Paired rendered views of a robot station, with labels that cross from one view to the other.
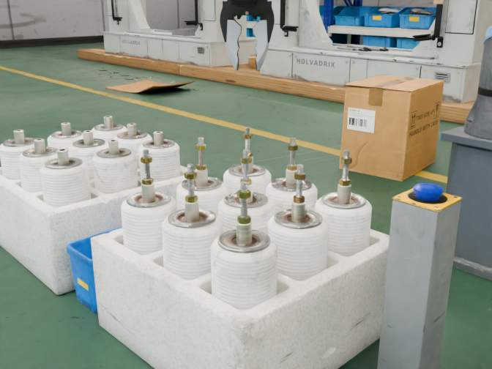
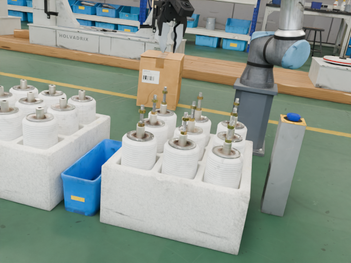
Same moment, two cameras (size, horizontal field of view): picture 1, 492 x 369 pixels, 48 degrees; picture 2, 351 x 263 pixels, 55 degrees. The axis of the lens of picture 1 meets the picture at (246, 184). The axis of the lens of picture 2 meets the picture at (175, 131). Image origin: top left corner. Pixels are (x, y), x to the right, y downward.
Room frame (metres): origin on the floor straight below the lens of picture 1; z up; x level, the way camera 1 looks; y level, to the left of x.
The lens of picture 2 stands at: (0.14, 0.58, 0.60)
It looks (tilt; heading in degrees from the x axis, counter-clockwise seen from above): 21 degrees down; 325
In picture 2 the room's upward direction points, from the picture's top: 6 degrees clockwise
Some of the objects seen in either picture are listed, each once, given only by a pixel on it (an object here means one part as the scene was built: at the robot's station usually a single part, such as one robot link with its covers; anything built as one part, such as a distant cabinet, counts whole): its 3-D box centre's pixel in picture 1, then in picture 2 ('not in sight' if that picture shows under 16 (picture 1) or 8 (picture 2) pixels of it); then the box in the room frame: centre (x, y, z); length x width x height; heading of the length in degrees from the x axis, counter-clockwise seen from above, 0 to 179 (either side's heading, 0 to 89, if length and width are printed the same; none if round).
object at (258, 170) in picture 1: (247, 170); (163, 112); (1.05, 0.00, 0.25); 0.08 x 0.08 x 0.01
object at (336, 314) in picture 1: (246, 283); (184, 177); (0.89, 0.00, 0.09); 0.39 x 0.39 x 0.18; 44
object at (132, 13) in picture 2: not in sight; (133, 13); (5.77, -2.20, 0.36); 0.50 x 0.38 x 0.21; 131
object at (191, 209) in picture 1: (192, 211); (183, 139); (0.81, 0.08, 0.26); 0.02 x 0.02 x 0.03
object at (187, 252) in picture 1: (193, 270); (178, 174); (0.81, 0.08, 0.16); 0.10 x 0.10 x 0.18
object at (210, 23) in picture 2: not in sight; (210, 23); (4.69, -3.06, 0.35); 0.16 x 0.15 x 0.19; 42
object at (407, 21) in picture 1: (426, 17); (111, 10); (6.08, -1.90, 0.36); 0.50 x 0.38 x 0.21; 133
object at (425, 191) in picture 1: (427, 193); (293, 117); (0.73, -0.26, 0.32); 0.04 x 0.04 x 0.02
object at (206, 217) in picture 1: (192, 218); (182, 144); (0.81, 0.08, 0.25); 0.08 x 0.08 x 0.01
